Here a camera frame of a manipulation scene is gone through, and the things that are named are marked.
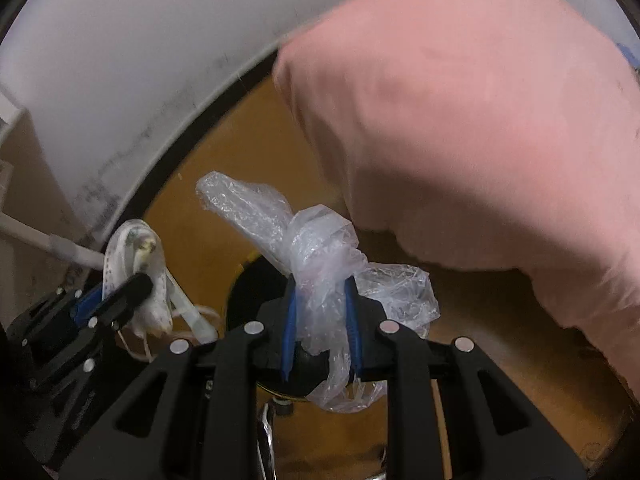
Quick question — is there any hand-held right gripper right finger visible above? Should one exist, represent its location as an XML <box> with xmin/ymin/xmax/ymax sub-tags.
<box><xmin>342</xmin><ymin>277</ymin><xmax>588</xmax><ymax>480</ymax></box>

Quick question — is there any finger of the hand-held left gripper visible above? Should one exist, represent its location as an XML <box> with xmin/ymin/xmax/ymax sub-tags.
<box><xmin>87</xmin><ymin>272</ymin><xmax>154</xmax><ymax>330</ymax></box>
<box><xmin>55</xmin><ymin>284</ymin><xmax>109</xmax><ymax>323</ymax></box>

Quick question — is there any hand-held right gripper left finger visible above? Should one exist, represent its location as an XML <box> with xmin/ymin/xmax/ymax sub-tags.
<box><xmin>60</xmin><ymin>275</ymin><xmax>301</xmax><ymax>480</ymax></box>

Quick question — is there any white patterned face mask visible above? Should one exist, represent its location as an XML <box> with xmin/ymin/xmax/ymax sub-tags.
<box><xmin>102</xmin><ymin>219</ymin><xmax>221</xmax><ymax>361</ymax></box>

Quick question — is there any black trash bin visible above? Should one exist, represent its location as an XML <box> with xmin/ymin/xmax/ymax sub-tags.
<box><xmin>225</xmin><ymin>255</ymin><xmax>436</xmax><ymax>406</ymax></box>

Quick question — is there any clear plastic bag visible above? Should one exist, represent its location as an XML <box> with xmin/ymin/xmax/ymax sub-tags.
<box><xmin>196</xmin><ymin>171</ymin><xmax>441</xmax><ymax>413</ymax></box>

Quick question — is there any chrome metal tube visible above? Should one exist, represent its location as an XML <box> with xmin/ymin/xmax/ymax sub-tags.
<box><xmin>256</xmin><ymin>402</ymin><xmax>277</xmax><ymax>480</ymax></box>

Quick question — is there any pink clothing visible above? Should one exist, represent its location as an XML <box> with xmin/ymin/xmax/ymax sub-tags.
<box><xmin>272</xmin><ymin>0</ymin><xmax>640</xmax><ymax>401</ymax></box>

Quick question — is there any white desk frame bar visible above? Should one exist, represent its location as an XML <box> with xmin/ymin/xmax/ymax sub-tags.
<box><xmin>0</xmin><ymin>212</ymin><xmax>108</xmax><ymax>267</ymax></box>

